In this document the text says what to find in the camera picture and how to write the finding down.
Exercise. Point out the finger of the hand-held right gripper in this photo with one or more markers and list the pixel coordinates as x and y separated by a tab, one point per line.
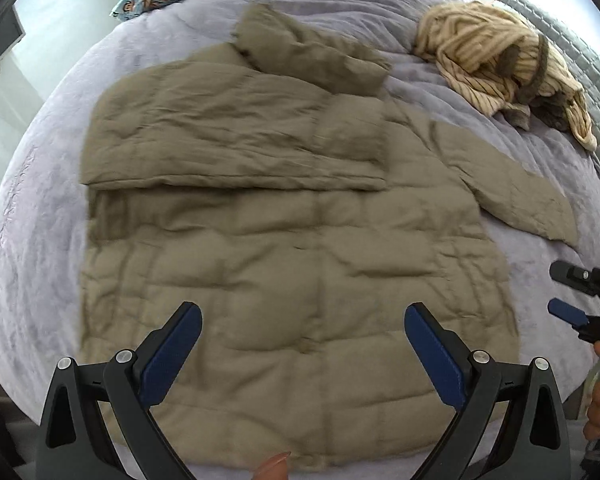
567	311
575	276

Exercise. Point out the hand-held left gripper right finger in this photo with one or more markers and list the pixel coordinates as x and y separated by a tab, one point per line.
435	355

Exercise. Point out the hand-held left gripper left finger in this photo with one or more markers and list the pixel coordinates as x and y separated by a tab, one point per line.
172	355

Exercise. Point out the khaki puffer jacket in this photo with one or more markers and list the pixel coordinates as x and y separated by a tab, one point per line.
280	260

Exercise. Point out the person's right hand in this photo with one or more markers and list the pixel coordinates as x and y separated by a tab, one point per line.
599	400

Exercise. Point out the person's left hand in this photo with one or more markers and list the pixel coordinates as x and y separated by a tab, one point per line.
275	467

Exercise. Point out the grey plush bed blanket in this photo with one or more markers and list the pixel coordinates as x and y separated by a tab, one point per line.
45	210

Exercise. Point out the grey quilted headboard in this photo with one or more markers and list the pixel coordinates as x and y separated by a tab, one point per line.
595	75

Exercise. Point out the beige striped garment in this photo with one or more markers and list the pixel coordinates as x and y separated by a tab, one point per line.
480	35

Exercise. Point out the dark monitor screen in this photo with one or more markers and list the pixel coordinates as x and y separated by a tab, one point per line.
5	35

